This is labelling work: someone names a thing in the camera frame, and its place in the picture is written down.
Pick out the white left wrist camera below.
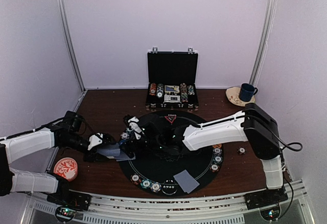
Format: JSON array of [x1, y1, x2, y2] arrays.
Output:
[[87, 133, 103, 151]]

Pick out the left aluminium frame post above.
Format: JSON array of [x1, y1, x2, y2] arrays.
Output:
[[57, 0, 86, 92]]

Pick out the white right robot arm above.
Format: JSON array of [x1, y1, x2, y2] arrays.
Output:
[[119, 103, 283, 205]]

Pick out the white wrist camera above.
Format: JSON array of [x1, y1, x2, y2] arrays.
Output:
[[87, 133, 103, 151], [123, 115, 144, 140]]

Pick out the white blue chips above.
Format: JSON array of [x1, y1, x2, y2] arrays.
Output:
[[213, 148, 222, 155], [150, 182, 161, 193], [121, 132, 129, 140]]

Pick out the blue playing card deck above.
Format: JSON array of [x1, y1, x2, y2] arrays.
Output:
[[97, 144, 121, 158]]

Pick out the white card box in case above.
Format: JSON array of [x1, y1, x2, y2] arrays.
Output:
[[164, 94, 181, 102]]

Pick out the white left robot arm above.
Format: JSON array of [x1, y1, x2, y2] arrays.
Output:
[[1, 111, 116, 206]]

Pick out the green chips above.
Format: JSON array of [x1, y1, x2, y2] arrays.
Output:
[[214, 155, 223, 164], [141, 179, 151, 189]]

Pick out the red chip row in case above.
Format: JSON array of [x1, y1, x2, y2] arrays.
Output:
[[149, 83, 157, 96]]

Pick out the right aluminium frame post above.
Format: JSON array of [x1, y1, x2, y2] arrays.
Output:
[[249, 0, 277, 86]]

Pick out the purple green chip row in case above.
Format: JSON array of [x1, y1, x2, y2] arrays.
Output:
[[188, 85, 195, 96]]

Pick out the red black chip stack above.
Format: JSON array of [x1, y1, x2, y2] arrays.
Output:
[[237, 147, 246, 155]]

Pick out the front aluminium rail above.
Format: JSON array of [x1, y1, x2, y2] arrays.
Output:
[[19, 179, 312, 224]]

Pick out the round black poker mat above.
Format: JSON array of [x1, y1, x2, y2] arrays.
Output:
[[117, 110, 225, 197]]

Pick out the red triangle all-in marker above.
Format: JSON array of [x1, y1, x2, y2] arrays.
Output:
[[165, 115, 177, 124]]

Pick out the beige ceramic plate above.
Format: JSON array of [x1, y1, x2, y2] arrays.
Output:
[[225, 87, 255, 107]]

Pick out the aluminium frame post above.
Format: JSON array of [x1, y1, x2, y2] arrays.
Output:
[[249, 0, 277, 86], [57, 0, 86, 92]]

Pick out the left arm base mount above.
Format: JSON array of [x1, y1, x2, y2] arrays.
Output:
[[46, 191, 91, 223]]

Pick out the clear round dealer button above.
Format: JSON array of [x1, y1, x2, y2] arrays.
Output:
[[161, 180, 177, 196]]

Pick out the black poker chip case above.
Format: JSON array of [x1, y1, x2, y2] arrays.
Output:
[[145, 47, 199, 109]]

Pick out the multicolour chip row in case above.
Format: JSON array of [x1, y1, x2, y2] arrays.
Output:
[[180, 83, 188, 103]]

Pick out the dark blue mug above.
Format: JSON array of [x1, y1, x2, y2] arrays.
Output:
[[239, 83, 258, 102]]

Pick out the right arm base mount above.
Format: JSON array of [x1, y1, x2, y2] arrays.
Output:
[[244, 189, 293, 222]]

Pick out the red white round coaster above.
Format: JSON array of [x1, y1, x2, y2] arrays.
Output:
[[53, 158, 78, 182]]

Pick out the blue card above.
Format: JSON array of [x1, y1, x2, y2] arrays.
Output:
[[173, 170, 192, 184], [179, 177, 200, 194], [115, 154, 136, 162]]

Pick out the red black chips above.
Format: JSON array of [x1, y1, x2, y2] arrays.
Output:
[[130, 174, 142, 185], [210, 164, 220, 172]]

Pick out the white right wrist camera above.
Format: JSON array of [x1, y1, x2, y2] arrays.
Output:
[[123, 115, 144, 140]]

